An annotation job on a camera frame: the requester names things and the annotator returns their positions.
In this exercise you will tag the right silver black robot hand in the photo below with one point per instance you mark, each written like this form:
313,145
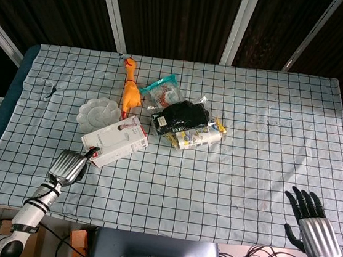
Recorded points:
317,232

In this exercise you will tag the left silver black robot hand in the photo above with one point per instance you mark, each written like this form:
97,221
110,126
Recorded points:
67,166

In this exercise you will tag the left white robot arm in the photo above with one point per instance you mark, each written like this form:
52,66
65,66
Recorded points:
21,223

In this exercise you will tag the white cardboard product box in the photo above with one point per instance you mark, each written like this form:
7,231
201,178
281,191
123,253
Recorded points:
115,140

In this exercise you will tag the orange cardboard box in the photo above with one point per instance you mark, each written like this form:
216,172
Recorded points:
78,247

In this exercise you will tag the white flower-shaped palette dish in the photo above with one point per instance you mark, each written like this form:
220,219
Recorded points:
98,114

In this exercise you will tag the yellow rubber chicken toy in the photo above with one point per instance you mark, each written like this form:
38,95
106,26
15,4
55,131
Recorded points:
131,93

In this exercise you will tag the blue checked tablecloth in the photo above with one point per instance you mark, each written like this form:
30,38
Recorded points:
185,173

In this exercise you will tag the teal-edged clear snack packet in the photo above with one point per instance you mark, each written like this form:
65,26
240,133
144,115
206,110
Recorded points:
163,91

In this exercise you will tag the black gloves in clear bag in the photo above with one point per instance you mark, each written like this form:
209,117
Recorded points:
181,117

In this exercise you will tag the grey robot torso base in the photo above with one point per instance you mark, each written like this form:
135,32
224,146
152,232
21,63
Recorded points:
155,254

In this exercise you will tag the white yellow printed bag roll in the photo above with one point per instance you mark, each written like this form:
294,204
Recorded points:
198,137

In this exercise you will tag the white aluminium frame post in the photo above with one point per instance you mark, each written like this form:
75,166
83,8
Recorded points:
313,33
236,25
113,10
1,34

